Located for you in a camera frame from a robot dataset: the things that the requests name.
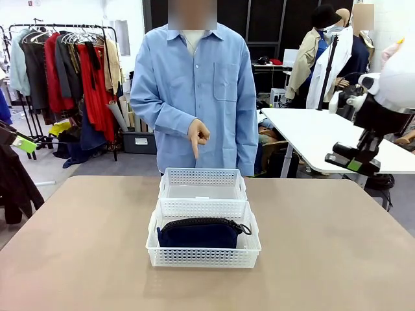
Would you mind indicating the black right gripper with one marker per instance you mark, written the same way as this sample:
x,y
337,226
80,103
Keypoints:
x,y
382,116

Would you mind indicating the navy zipper pouch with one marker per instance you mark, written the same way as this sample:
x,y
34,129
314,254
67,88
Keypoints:
x,y
197,236

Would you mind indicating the person's right forearm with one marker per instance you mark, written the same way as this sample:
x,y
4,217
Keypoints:
x,y
168,121

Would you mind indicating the person's left forearm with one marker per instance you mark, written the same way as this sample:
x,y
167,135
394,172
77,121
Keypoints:
x,y
248,142

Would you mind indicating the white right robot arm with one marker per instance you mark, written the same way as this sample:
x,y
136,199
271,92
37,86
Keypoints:
x,y
400,81

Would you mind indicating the person's right hand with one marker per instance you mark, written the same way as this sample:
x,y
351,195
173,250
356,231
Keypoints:
x,y
198,134

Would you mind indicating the yellow bag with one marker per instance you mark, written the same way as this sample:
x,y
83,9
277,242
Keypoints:
x,y
60,128

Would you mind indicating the black hanging jacket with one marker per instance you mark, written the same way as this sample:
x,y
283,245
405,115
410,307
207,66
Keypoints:
x,y
16,184

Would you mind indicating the white side table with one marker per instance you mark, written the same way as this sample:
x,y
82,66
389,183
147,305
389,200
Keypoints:
x,y
308,136

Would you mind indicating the blue denim fabric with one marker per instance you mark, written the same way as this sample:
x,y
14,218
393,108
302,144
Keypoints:
x,y
90,136

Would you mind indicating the red jacket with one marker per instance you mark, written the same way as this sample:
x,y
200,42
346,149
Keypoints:
x,y
56,81

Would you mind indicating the dark grey coat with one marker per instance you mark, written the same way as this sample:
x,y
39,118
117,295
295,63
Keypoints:
x,y
35,71

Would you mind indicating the pale blue jacket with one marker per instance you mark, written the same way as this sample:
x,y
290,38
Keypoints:
x,y
17,64

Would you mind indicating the mannequin in white coat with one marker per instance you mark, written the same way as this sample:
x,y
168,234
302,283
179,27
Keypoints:
x,y
330,71

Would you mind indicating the red dress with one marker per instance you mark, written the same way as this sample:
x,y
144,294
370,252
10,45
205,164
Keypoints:
x,y
97,97

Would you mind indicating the black tripod pole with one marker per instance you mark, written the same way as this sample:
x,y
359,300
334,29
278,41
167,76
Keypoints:
x,y
328,71

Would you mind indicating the mannequin in navy top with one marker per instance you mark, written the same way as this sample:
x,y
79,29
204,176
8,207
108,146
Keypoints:
x,y
361,58

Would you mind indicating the charcoal jacket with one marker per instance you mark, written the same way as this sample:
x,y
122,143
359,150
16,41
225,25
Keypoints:
x,y
68,64

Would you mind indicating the rolled paper tubes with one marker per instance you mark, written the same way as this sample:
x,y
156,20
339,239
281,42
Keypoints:
x,y
118,113

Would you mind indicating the black clothes rack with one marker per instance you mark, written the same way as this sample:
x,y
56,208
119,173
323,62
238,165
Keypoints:
x,y
111,97

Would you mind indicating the white computer case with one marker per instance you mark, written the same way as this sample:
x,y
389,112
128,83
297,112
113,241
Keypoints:
x,y
277,97

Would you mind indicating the mannequin in beige trench coat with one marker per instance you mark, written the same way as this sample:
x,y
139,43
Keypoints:
x,y
304,64

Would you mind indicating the grey storage box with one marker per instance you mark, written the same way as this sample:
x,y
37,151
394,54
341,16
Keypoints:
x,y
139,142

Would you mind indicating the beige vest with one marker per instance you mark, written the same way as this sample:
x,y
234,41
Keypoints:
x,y
113,68

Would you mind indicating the black bucket hat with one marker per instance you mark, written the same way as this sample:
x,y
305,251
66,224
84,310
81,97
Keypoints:
x,y
324,16

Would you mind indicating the person in blue shirt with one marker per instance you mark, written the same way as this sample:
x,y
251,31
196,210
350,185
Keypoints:
x,y
207,97

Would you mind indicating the white perforated plastic basket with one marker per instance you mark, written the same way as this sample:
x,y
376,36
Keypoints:
x,y
201,176
201,257

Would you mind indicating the white square sticker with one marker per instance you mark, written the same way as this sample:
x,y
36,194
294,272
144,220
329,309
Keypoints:
x,y
201,197

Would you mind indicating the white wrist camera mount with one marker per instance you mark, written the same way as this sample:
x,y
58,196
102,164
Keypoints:
x,y
347,100

